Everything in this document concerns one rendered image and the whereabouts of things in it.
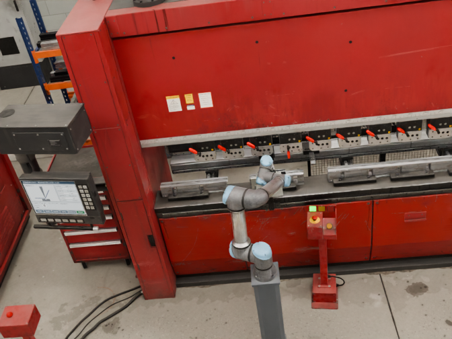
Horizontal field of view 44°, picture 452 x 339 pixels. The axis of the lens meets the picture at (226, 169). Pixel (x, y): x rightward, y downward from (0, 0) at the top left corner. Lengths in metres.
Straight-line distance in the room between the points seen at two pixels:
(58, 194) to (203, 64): 1.18
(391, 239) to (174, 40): 2.19
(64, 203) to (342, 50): 1.92
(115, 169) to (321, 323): 1.88
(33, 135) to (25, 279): 2.24
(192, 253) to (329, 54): 1.87
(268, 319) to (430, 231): 1.41
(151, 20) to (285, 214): 1.68
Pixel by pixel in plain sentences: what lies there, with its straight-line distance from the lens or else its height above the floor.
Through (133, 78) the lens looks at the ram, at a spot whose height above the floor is 1.87.
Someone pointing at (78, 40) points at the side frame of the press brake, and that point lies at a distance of 3.33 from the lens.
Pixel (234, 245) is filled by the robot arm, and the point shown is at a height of 1.02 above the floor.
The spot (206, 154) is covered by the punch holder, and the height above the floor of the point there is 1.24.
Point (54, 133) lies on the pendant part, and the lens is 3.19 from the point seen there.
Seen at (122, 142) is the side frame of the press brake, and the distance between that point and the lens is 3.63.
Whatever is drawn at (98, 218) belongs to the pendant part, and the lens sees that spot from 3.46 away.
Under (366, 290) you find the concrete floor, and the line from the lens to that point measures 4.50.
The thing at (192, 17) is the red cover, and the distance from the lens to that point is 3.37.
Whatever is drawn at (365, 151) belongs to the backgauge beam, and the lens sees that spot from 4.28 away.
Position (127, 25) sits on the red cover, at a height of 2.23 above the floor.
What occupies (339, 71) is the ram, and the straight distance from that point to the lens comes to 3.58.
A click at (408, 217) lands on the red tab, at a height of 0.58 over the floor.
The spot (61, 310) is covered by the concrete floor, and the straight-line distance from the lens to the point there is 4.86.
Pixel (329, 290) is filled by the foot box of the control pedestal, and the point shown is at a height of 0.12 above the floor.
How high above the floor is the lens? 3.43
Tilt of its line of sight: 37 degrees down
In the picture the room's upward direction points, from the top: 10 degrees counter-clockwise
